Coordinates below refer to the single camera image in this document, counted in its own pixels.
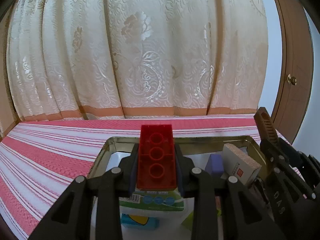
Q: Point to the pink striped blanket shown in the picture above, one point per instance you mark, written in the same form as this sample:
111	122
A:
50	150

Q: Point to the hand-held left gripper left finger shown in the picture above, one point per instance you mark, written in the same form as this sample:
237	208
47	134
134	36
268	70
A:
132	177

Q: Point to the gold metal tin box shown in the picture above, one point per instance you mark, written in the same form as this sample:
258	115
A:
100	160

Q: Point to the small purple block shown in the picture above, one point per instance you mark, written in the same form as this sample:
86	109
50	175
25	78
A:
215	165

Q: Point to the brown plastic comb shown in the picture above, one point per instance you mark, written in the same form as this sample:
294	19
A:
265	125

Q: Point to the blue building block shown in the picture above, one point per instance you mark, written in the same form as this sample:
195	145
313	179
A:
127	222

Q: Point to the white paper liner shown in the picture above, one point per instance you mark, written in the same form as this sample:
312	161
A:
110	225

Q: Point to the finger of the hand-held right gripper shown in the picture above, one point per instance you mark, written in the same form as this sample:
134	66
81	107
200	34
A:
272	160
302	165

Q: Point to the beige patterned cardboard box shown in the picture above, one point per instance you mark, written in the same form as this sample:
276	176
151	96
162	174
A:
237	162

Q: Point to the brass door knob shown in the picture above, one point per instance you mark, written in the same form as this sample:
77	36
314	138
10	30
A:
292	79

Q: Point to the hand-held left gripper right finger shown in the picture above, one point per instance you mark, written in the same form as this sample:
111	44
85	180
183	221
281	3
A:
180	180

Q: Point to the cream floral curtain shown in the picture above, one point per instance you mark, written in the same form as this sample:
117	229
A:
150	55

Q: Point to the brown wooden door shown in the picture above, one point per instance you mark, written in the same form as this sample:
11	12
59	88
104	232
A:
287	105

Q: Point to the green label floss pick box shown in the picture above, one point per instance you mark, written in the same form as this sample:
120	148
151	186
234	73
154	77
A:
155	202

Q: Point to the green building block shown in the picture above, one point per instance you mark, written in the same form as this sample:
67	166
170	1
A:
188	222

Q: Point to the red building block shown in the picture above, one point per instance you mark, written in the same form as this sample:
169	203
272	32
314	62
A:
156	155

